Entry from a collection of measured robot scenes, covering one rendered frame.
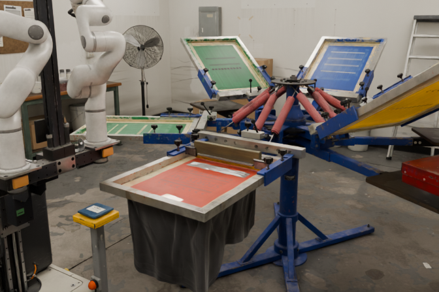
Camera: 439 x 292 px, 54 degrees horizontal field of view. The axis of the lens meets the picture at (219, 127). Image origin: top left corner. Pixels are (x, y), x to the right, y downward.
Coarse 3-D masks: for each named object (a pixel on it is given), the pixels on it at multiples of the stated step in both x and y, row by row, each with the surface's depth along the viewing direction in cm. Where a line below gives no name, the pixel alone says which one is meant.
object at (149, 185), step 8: (192, 160) 237; (200, 160) 237; (208, 160) 237; (176, 168) 224; (184, 168) 224; (192, 168) 224; (200, 168) 224; (160, 176) 212; (136, 184) 202; (144, 184) 202; (152, 184) 202; (160, 184) 202; (152, 192) 192; (160, 192) 192; (168, 192) 192
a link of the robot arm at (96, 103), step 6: (102, 84) 197; (84, 90) 192; (90, 90) 194; (96, 90) 196; (102, 90) 197; (84, 96) 194; (90, 96) 196; (96, 96) 197; (102, 96) 198; (90, 102) 198; (96, 102) 197; (102, 102) 199; (90, 108) 197; (96, 108) 198; (102, 108) 199
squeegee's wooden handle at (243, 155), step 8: (200, 144) 235; (208, 144) 231; (216, 144) 229; (200, 152) 236; (208, 152) 232; (216, 152) 229; (224, 152) 227; (232, 152) 224; (240, 152) 221; (248, 152) 218; (256, 152) 216; (240, 160) 222; (248, 160) 219
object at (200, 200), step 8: (232, 168) 224; (240, 168) 224; (224, 176) 212; (232, 176) 212; (248, 176) 212; (232, 184) 202; (176, 192) 192; (184, 192) 192; (192, 192) 192; (216, 192) 192; (224, 192) 192; (184, 200) 184; (192, 200) 184; (200, 200) 184; (208, 200) 184
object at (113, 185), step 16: (160, 160) 225; (176, 160) 234; (128, 176) 204; (256, 176) 202; (112, 192) 191; (128, 192) 185; (144, 192) 183; (240, 192) 185; (160, 208) 176; (176, 208) 171; (192, 208) 168; (208, 208) 168; (224, 208) 175
